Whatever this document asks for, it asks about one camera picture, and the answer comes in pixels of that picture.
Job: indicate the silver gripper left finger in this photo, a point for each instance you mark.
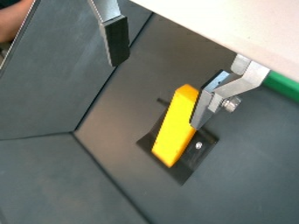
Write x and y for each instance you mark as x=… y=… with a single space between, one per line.
x=114 y=30

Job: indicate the yellow rectangular block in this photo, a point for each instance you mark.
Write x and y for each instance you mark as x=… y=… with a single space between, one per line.
x=177 y=132

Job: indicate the black curved fixture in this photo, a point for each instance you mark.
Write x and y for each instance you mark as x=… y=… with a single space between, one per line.
x=197 y=151

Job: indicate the green shape-sorting board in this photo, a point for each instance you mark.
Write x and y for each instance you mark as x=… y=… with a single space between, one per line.
x=283 y=85

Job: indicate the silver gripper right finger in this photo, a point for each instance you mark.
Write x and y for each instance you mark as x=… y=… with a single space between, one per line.
x=221 y=91

